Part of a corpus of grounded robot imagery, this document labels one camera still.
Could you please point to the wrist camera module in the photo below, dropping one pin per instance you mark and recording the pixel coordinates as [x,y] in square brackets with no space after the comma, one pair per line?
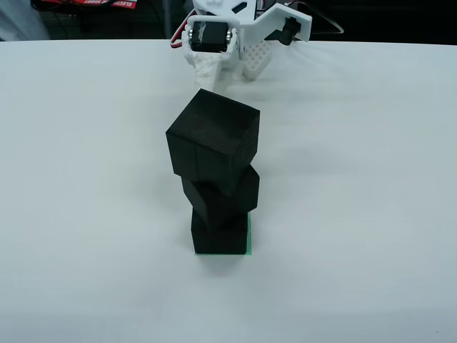
[289,32]

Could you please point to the black cube block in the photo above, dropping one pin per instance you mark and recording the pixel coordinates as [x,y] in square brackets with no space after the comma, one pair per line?
[221,239]
[210,143]
[242,193]

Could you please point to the white camera bracket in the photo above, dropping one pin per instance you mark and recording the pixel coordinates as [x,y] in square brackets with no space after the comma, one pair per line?
[275,18]

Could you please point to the green striped square marker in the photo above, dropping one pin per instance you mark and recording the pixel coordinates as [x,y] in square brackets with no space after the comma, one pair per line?
[250,232]

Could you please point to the red printed banner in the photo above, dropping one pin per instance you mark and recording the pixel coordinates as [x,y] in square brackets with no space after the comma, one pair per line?
[89,3]

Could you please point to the white background cloth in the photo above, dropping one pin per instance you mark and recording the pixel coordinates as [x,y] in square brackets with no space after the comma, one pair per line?
[18,21]

